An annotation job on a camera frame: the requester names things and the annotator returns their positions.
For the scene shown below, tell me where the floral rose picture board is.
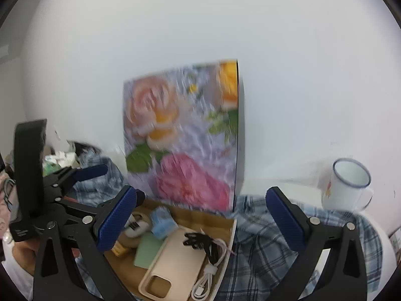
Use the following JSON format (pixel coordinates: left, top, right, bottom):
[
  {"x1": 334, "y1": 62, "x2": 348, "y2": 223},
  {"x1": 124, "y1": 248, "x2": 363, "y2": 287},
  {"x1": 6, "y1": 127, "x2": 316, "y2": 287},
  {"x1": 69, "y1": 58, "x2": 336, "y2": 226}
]
[{"x1": 123, "y1": 60, "x2": 240, "y2": 212}]

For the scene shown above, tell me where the white sleeve forearm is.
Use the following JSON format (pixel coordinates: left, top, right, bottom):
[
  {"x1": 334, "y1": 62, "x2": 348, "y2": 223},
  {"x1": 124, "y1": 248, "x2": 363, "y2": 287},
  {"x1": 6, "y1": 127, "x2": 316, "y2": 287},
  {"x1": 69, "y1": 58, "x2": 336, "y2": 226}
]
[{"x1": 1, "y1": 253, "x2": 33, "y2": 300}]

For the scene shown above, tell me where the gold blue cigarette pack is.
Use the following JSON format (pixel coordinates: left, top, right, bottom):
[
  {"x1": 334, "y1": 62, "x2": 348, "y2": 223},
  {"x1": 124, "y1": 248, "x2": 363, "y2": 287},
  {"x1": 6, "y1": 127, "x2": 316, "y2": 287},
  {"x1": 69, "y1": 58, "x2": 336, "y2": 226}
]
[{"x1": 111, "y1": 241, "x2": 131, "y2": 258}]

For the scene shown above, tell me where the beige phone case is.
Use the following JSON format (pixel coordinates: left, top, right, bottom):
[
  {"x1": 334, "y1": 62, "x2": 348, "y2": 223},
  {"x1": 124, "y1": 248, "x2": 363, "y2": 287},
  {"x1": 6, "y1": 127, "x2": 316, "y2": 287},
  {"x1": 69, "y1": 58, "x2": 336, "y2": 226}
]
[{"x1": 138, "y1": 226, "x2": 205, "y2": 300}]

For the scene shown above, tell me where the white charging cable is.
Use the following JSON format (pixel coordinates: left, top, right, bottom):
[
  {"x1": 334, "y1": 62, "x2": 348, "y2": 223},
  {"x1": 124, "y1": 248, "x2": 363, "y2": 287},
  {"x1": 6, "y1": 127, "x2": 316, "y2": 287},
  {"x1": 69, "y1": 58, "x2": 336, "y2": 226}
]
[{"x1": 190, "y1": 237, "x2": 228, "y2": 300}]

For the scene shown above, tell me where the blue plaid shirt cloth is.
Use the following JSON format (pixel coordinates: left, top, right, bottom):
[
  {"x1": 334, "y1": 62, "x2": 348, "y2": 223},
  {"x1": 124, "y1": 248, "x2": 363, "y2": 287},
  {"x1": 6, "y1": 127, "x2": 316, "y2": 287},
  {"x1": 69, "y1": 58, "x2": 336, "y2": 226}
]
[{"x1": 69, "y1": 149, "x2": 383, "y2": 300}]

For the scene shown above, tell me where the white enamel mug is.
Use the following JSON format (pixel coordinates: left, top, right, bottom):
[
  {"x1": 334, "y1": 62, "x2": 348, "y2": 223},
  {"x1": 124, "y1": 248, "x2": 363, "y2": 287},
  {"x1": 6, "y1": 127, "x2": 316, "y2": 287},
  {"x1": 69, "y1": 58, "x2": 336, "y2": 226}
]
[{"x1": 322, "y1": 158, "x2": 374, "y2": 213}]

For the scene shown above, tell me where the blue tissue packet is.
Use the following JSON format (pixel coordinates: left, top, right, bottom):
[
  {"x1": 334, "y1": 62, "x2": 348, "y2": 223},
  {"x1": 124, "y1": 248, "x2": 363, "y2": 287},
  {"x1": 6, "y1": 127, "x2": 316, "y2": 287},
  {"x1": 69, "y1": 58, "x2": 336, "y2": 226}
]
[{"x1": 150, "y1": 207, "x2": 178, "y2": 240}]

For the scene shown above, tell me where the person left hand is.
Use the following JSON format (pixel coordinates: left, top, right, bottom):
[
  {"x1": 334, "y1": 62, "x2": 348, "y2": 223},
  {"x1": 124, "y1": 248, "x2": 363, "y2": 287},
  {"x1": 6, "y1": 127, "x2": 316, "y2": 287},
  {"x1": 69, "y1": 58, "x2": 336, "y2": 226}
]
[{"x1": 12, "y1": 239, "x2": 40, "y2": 276}]

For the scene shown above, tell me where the green cloth square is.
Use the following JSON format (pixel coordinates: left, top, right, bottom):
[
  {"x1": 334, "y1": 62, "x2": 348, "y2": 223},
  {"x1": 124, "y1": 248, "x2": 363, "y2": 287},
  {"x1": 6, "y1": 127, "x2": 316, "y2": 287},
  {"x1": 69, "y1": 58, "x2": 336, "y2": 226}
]
[{"x1": 133, "y1": 232, "x2": 164, "y2": 269}]

